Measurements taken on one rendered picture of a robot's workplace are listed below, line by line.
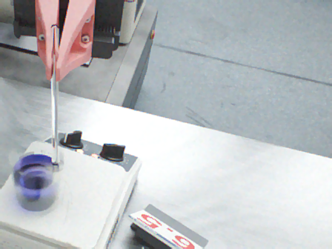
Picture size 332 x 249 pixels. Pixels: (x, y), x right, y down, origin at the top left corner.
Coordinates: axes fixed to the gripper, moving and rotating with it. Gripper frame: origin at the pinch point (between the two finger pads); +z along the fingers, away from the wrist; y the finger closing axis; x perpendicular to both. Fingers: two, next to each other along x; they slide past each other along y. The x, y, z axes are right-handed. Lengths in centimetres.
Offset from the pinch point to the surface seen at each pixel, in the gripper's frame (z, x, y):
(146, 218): -2.1, 23.3, 11.1
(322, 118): -115, 101, 96
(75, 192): 0.1, 16.5, 2.3
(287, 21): -190, 102, 96
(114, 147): -9.5, 19.1, 6.3
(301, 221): -5.6, 25.3, 32.2
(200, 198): -7.7, 25.4, 18.8
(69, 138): -10.1, 18.9, 0.4
